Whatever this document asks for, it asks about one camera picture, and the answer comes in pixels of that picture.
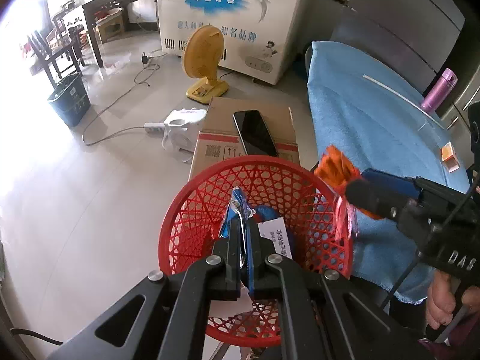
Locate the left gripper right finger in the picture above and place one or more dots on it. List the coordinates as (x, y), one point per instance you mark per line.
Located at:
(262, 280)

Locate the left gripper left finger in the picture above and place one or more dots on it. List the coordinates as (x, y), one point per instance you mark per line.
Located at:
(227, 283)

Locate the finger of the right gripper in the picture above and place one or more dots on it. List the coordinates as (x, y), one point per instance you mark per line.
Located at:
(377, 200)
(400, 185)

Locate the orange snack wrapper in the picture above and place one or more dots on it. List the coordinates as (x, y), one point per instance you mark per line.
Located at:
(336, 170)

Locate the white Plendil medicine box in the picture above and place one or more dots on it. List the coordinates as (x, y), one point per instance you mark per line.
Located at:
(276, 231)

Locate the orange white medicine box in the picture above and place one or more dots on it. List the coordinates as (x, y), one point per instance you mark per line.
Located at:
(449, 158)

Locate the clear plastic tray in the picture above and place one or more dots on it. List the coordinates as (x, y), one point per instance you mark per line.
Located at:
(431, 135)

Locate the blue plastic bag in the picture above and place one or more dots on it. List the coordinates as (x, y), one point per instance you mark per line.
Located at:
(264, 213)

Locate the person's right hand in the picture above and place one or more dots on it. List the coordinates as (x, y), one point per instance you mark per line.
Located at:
(441, 302)

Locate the blue tablecloth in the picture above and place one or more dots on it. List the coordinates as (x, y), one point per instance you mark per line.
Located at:
(377, 130)

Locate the silver refrigerator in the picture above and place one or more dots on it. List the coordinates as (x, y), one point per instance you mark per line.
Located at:
(464, 93)

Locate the white thin rod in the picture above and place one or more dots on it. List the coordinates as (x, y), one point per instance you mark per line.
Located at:
(404, 98)

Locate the purple thermos bottle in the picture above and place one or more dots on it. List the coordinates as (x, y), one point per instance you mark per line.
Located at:
(441, 89)

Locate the black smartphone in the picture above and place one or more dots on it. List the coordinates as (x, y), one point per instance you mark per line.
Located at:
(254, 134)

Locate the cardboard box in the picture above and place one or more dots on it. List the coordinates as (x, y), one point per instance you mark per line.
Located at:
(218, 139)

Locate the white power strip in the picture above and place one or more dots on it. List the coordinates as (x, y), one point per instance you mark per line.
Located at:
(179, 132)

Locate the grey cabinet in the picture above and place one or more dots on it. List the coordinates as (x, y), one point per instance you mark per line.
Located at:
(412, 37)

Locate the white chest freezer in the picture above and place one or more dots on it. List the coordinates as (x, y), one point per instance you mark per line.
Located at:
(260, 36)

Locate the yellow desk fan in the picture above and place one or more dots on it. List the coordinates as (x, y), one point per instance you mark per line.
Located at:
(200, 61)

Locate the dark blue plastic crate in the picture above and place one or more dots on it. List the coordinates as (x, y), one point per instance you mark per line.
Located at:
(70, 100)

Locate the wooden chair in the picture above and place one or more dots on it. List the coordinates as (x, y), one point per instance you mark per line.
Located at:
(67, 42)

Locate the dark wooden table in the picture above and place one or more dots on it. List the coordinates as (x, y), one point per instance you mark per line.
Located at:
(114, 9)

